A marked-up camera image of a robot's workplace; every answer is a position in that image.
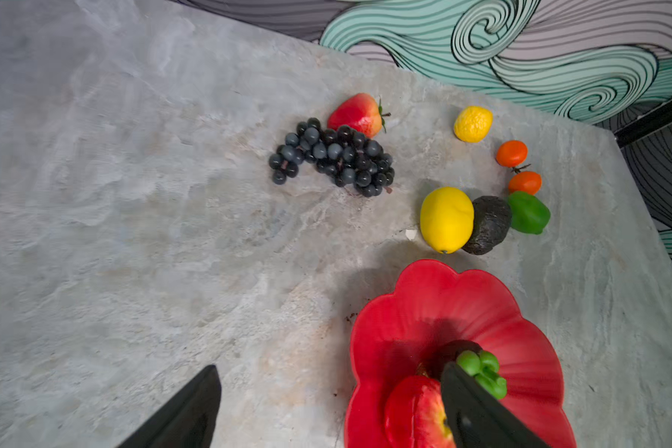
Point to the dark purple mangosteen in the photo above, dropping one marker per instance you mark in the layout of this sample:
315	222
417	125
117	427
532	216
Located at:
479	364

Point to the small yellow lemon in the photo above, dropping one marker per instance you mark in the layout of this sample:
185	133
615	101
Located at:
473	124

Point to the large yellow lemon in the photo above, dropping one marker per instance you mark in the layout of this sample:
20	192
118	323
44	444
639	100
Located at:
446	219

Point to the red flower-shaped fruit bowl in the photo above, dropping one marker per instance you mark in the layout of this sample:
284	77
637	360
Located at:
433	305

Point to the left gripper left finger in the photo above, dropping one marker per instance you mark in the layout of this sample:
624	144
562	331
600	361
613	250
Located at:
186	420

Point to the upper orange tangerine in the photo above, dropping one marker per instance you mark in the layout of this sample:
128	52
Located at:
512	153

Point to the red strawberry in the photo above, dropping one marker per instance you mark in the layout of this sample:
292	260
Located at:
362	113

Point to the lower orange tangerine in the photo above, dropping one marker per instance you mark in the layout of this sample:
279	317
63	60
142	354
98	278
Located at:
528	182

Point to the green lime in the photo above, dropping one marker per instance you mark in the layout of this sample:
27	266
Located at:
530	215

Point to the dark avocado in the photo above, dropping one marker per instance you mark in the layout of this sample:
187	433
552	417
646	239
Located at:
492	221

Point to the orange tangerine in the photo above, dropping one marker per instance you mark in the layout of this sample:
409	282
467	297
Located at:
528	182
512	153

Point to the red apple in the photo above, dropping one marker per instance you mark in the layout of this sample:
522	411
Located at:
415	415

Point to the black grape bunch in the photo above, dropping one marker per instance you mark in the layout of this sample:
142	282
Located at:
346	156

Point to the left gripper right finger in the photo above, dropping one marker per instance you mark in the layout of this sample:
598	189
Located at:
477	419

